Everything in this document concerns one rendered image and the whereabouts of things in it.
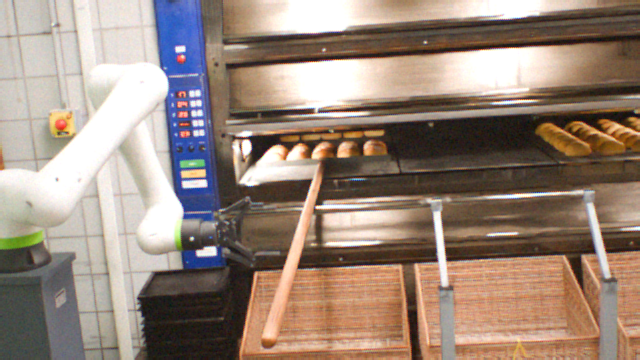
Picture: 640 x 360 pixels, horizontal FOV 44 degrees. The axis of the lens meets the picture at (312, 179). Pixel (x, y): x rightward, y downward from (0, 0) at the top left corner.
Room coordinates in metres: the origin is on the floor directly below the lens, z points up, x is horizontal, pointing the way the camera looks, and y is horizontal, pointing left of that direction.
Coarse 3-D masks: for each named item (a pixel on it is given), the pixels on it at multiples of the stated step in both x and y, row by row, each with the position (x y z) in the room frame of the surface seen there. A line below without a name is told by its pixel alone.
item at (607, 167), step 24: (480, 168) 2.88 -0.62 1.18; (504, 168) 2.85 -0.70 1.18; (528, 168) 2.83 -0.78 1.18; (552, 168) 2.82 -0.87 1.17; (576, 168) 2.81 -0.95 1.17; (600, 168) 2.80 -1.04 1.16; (624, 168) 2.80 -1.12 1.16; (240, 192) 2.90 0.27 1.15; (264, 192) 2.89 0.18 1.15; (288, 192) 2.89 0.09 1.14
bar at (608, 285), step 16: (544, 192) 2.46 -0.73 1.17; (560, 192) 2.45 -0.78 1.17; (576, 192) 2.45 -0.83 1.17; (592, 192) 2.43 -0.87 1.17; (288, 208) 2.52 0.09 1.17; (320, 208) 2.50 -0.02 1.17; (336, 208) 2.50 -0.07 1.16; (352, 208) 2.50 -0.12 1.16; (368, 208) 2.49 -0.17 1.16; (384, 208) 2.49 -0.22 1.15; (400, 208) 2.49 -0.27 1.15; (432, 208) 2.47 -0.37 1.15; (592, 208) 2.42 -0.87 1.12; (592, 224) 2.38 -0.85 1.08; (608, 272) 2.26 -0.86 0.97; (448, 288) 2.26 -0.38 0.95; (608, 288) 2.22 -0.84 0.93; (448, 304) 2.25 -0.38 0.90; (608, 304) 2.22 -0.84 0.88; (448, 320) 2.25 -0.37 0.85; (608, 320) 2.22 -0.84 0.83; (448, 336) 2.25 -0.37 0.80; (608, 336) 2.22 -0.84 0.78; (448, 352) 2.25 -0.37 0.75; (608, 352) 2.22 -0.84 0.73
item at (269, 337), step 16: (320, 176) 2.84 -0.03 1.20; (304, 208) 2.37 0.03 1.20; (304, 224) 2.18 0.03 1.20; (304, 240) 2.06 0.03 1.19; (288, 256) 1.89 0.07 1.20; (288, 272) 1.77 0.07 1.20; (288, 288) 1.68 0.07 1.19; (272, 304) 1.58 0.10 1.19; (272, 320) 1.48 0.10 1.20; (272, 336) 1.41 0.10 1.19
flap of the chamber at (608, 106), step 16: (448, 112) 2.70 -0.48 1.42; (464, 112) 2.70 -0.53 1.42; (480, 112) 2.69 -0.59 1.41; (496, 112) 2.69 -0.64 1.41; (512, 112) 2.68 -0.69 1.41; (528, 112) 2.68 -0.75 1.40; (544, 112) 2.68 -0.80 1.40; (560, 112) 2.70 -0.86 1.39; (576, 112) 2.75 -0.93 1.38; (592, 112) 2.79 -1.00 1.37; (240, 128) 2.75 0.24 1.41; (256, 128) 2.75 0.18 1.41; (272, 128) 2.74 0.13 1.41; (288, 128) 2.74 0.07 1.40; (304, 128) 2.75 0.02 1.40; (320, 128) 2.79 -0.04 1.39; (336, 128) 2.84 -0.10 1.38; (352, 128) 2.86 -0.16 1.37
